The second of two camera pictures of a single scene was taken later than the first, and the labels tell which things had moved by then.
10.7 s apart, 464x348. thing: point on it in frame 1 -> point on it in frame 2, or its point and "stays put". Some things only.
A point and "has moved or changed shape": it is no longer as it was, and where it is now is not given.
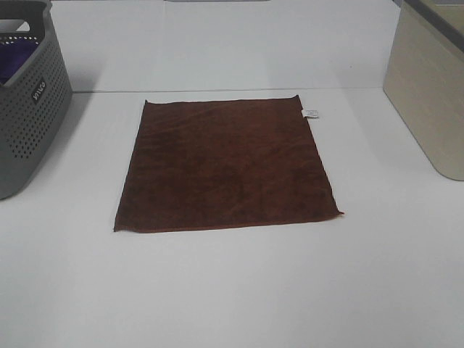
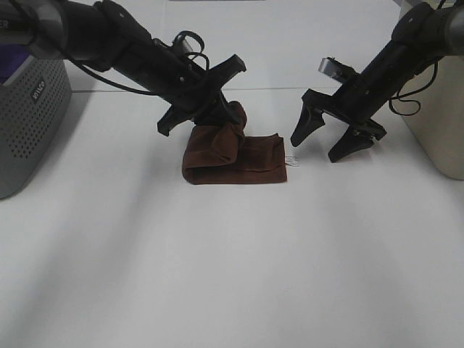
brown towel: (221, 162) has moved or changed shape
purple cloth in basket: (13, 56) stays put
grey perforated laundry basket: (32, 109) stays put
